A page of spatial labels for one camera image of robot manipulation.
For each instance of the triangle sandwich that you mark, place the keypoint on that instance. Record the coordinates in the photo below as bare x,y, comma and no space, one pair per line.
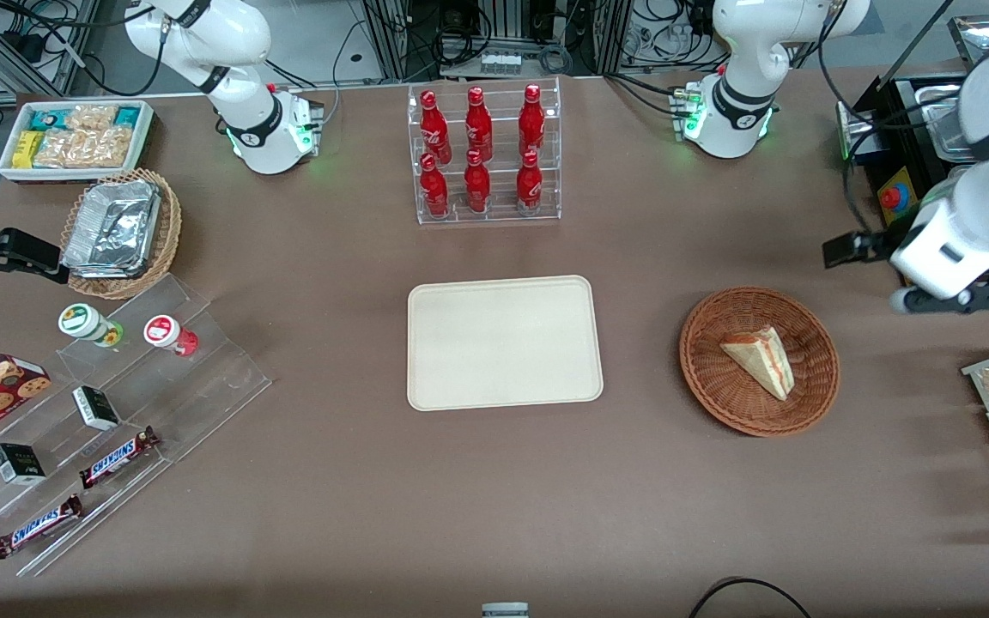
765,360

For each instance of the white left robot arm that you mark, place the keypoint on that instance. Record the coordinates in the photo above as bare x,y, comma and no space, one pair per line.
743,51

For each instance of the light tan wicker basket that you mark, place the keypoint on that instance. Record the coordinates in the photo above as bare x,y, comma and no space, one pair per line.
170,223

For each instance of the brown round wicker basket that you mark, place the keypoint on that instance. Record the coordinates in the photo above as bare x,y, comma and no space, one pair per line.
718,386

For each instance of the beige plastic tray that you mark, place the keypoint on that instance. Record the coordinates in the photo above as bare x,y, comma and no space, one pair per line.
503,343

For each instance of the yellow emergency stop button box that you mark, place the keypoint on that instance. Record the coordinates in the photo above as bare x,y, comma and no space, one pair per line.
896,199

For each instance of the stack of foil trays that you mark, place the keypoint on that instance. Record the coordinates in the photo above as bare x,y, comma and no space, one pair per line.
112,227

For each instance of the green lid snack cup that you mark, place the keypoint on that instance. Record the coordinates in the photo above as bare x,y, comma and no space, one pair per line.
82,320

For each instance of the yellow snack packet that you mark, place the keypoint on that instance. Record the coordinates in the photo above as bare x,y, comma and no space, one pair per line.
27,150

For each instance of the clear bag of crackers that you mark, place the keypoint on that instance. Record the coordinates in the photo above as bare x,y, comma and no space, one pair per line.
93,117
82,148

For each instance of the black food warmer unit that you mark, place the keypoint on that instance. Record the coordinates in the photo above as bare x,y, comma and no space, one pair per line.
907,120

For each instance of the teal snack packet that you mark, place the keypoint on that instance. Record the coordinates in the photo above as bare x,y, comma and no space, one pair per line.
128,116
50,118

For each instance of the red lid snack cup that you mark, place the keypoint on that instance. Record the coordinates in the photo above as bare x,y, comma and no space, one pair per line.
164,332

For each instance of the white plastic snack bin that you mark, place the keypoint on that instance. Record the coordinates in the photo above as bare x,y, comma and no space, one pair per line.
147,129

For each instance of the small black carton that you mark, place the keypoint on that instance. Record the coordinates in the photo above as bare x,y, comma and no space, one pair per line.
96,408
18,463

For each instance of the clear acrylic stepped shelf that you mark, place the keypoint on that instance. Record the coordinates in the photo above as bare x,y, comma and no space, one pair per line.
203,386

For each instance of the Snickers chocolate bar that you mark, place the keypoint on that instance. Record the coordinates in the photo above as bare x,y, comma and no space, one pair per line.
38,526
119,457

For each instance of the steel pan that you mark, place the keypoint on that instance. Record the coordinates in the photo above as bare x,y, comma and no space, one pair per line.
979,39

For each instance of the red cola bottle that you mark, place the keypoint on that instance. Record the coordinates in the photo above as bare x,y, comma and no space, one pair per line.
531,120
529,184
478,124
435,129
434,189
477,184

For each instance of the clear acrylic bottle rack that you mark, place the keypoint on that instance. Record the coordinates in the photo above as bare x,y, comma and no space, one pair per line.
499,142

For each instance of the white power strip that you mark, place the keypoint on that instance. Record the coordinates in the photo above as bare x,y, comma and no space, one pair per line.
500,63

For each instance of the small grey device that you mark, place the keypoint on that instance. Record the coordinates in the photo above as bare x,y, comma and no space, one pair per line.
505,610

